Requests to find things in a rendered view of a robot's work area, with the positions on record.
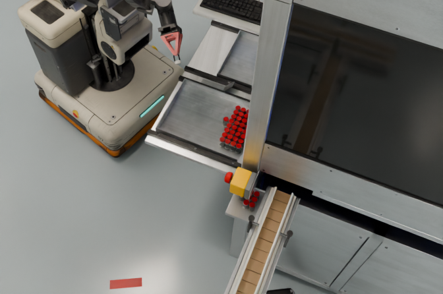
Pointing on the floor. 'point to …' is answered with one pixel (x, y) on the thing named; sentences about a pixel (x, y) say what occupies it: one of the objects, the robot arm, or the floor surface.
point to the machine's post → (266, 71)
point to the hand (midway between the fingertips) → (175, 53)
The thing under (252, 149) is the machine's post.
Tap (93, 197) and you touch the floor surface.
